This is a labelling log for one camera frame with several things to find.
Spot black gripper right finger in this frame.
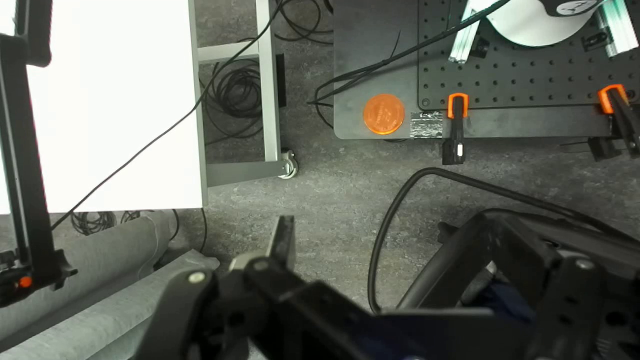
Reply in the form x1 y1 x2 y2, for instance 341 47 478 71
400 214 640 360

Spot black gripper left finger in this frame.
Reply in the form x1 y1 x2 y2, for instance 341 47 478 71
133 214 377 360

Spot blue denim jeans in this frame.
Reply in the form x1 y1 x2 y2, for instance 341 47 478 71
474 281 534 322

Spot orange black clamp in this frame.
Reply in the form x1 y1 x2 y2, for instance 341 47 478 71
443 92 470 164
588 83 640 159

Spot orange round sticker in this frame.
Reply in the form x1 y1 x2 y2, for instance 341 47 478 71
362 92 407 136

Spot white panel board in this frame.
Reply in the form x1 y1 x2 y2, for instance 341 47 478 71
29 0 205 214

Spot grey metal frame leg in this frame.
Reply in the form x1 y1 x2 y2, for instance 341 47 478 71
197 0 299 186

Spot black cable on floor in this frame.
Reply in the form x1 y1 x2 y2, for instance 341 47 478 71
367 166 640 315

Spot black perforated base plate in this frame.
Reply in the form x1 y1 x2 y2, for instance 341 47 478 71
334 0 640 139

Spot black camera tripod stand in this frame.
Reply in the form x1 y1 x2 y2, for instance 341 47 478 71
0 0 77 306

